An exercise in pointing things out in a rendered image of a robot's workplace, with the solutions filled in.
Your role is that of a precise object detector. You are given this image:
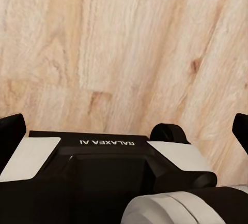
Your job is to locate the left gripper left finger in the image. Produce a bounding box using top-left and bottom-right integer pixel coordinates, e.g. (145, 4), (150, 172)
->
(0, 113), (26, 174)

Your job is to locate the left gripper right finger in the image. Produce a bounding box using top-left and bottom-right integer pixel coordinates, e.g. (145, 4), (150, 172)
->
(232, 113), (248, 154)

